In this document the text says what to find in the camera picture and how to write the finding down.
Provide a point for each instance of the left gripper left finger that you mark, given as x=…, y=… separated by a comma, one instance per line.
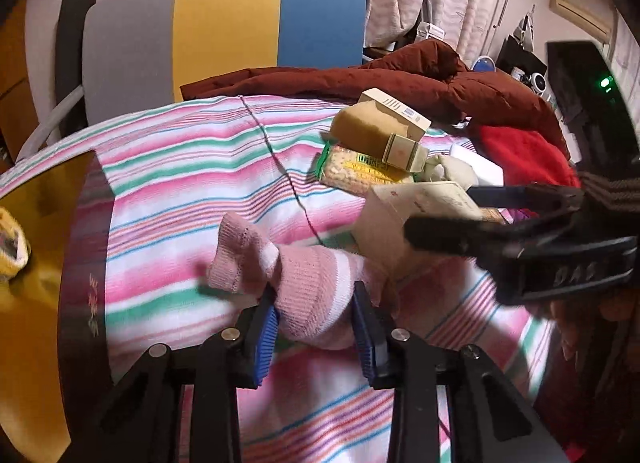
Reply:
x=236, y=358

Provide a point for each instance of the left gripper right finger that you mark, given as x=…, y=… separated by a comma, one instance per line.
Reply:
x=394, y=359

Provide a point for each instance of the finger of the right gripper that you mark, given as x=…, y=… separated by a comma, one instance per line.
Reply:
x=452, y=236
x=537, y=197

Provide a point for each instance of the cream blue sock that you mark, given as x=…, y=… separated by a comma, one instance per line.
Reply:
x=446, y=168

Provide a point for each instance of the cream medicine box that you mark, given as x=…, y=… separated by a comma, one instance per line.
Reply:
x=379, y=229

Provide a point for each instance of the pink striped sock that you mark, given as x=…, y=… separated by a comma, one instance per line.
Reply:
x=313, y=284

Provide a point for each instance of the long cream carton box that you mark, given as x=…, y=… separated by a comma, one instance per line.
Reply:
x=416, y=123

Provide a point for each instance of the yellow cracker packet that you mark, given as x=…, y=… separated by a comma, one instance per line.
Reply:
x=355, y=172

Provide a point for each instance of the tan sponge block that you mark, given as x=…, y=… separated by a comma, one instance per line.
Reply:
x=363, y=128

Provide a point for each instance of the right hand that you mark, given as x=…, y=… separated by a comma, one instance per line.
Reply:
x=600, y=336

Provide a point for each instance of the red fleece cloth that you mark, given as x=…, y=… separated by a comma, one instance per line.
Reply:
x=524, y=156

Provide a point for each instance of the black box green light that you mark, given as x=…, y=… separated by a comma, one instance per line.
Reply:
x=592, y=108

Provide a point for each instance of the striped pink green tablecloth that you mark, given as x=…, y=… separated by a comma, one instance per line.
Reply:
x=174, y=173

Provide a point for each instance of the gold metal tray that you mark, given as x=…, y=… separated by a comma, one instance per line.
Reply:
x=32, y=414

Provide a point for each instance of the grey yellow blue chair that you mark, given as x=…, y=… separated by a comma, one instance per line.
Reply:
x=136, y=54

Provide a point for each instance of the black rolled mat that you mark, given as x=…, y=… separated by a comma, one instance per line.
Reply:
x=68, y=46

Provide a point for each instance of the wall air conditioner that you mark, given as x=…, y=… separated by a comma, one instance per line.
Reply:
x=599, y=30

